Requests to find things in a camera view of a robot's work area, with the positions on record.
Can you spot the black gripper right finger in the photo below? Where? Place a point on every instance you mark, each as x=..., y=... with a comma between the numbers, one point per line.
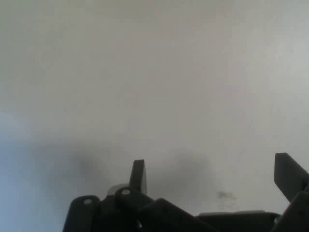
x=288, y=176

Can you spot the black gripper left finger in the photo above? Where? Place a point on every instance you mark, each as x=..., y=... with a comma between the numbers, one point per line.
x=135, y=207

